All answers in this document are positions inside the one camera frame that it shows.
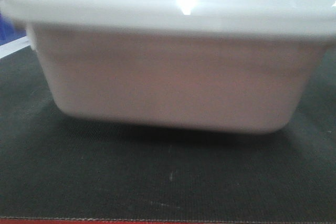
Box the white plastic storage bin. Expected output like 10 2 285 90
1 0 335 133

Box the black textured table mat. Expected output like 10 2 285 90
1 48 335 223

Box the blue plastic tray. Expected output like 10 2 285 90
1 15 16 45

